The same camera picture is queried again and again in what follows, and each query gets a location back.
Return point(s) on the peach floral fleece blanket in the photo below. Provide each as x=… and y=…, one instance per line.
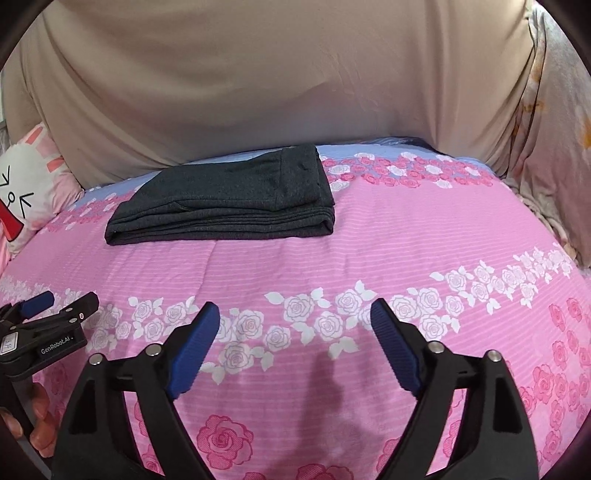
x=558, y=138

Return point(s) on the dark grey pants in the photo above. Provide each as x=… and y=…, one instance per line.
x=231, y=203

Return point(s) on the person's left hand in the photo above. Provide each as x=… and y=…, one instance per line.
x=44, y=424

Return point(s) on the pink rose-print bedsheet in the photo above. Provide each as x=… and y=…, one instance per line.
x=369, y=249

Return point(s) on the beige fabric headboard cover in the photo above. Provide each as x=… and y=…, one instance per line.
x=277, y=69

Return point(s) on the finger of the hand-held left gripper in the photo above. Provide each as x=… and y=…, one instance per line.
x=39, y=302
x=78, y=307

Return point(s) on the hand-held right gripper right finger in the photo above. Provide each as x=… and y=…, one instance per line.
x=397, y=353

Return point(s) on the white cartoon print pillow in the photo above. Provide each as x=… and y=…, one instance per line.
x=27, y=189

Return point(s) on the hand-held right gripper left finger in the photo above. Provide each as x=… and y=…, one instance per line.
x=194, y=353

